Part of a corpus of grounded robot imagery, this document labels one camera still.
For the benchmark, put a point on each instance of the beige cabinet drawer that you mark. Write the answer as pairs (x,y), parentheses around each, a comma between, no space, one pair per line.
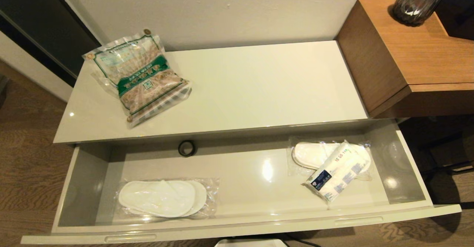
(259,187)

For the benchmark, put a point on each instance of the clear bag green band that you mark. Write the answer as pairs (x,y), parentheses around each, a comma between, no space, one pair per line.
(140,76)

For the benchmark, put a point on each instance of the white tissue pack blue label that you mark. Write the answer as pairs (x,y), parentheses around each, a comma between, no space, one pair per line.
(335,173)

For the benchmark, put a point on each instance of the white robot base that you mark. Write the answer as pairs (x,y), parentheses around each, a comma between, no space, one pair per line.
(251,244)

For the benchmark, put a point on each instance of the beige glossy cabinet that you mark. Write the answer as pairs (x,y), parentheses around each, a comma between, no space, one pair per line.
(259,84)

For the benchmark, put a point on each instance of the black tape roll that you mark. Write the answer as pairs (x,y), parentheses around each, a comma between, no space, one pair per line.
(180,149)

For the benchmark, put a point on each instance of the white slippers in clear bag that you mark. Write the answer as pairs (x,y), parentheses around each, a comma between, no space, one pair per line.
(311,152)
(159,198)

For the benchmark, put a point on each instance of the brown wooden desk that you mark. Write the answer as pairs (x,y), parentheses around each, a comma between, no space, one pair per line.
(407,54)

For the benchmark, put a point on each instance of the dark ribbed glass vase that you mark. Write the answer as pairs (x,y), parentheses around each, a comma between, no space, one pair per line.
(418,2)

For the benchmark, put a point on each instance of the dark wardrobe panel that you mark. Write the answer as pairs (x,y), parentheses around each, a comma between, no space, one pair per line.
(37,17)

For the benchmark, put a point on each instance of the black box on desk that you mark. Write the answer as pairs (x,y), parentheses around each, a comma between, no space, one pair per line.
(459,13)

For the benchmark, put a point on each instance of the black metal chair frame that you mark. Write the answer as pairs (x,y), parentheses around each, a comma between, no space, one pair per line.
(448,166)

